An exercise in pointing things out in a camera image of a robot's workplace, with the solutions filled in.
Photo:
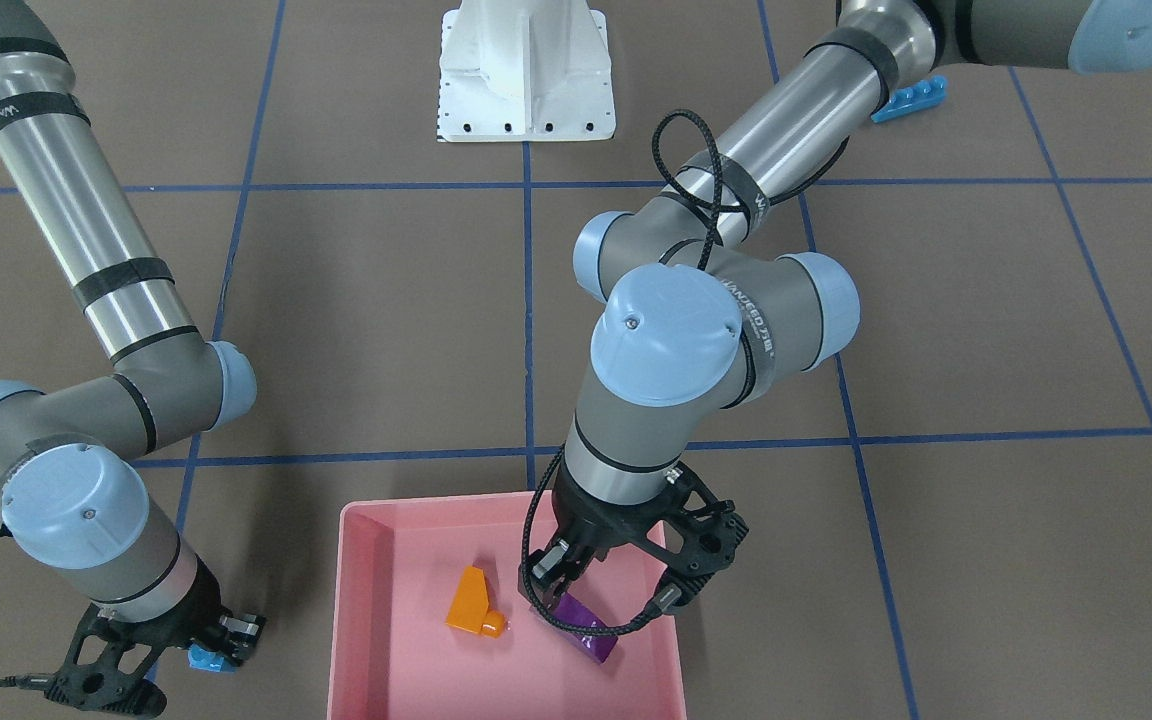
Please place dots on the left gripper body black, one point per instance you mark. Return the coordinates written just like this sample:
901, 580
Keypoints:
598, 527

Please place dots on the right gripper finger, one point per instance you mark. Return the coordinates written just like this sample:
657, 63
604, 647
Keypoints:
239, 652
242, 627

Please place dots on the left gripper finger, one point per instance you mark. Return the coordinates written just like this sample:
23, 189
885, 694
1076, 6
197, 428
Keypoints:
568, 591
540, 563

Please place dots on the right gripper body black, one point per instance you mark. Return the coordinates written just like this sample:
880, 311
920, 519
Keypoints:
186, 607

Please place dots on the small blue block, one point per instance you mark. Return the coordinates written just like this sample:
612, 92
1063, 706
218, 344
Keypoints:
209, 661

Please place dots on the purple block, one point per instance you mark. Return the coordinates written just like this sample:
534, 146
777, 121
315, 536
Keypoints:
598, 648

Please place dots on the orange block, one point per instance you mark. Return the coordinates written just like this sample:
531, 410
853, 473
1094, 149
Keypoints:
471, 609

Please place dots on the long blue block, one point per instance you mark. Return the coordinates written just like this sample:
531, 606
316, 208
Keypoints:
922, 96

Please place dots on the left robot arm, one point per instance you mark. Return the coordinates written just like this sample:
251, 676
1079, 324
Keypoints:
691, 325

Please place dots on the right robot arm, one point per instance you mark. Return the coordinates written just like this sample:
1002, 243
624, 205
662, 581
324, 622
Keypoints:
70, 496

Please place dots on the pink plastic box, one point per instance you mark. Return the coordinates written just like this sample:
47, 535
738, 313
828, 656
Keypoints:
393, 656

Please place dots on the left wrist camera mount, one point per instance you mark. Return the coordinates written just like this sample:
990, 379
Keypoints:
710, 531

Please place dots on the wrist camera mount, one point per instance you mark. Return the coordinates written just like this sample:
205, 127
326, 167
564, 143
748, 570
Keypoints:
106, 666
710, 531

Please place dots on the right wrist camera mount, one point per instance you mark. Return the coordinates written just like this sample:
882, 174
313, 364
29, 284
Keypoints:
106, 666

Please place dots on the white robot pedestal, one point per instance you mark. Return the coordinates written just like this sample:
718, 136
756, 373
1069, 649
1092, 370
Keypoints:
525, 71

